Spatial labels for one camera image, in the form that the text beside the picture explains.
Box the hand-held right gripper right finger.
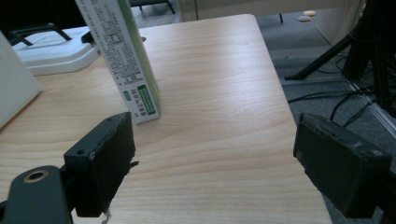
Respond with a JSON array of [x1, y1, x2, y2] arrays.
[[292, 112, 393, 219]]

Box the black tripod stand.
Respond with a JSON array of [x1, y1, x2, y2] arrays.
[[283, 0, 396, 118]]

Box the tall white green carton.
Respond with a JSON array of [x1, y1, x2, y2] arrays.
[[74, 0, 162, 125]]

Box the black bracket on white base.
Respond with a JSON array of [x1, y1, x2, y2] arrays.
[[6, 21, 73, 47]]

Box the black floor cable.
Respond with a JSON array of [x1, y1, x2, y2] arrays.
[[287, 88, 379, 128]]

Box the white box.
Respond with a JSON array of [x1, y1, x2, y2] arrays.
[[0, 31, 42, 129]]

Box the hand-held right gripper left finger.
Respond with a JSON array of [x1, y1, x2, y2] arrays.
[[63, 111, 140, 218]]

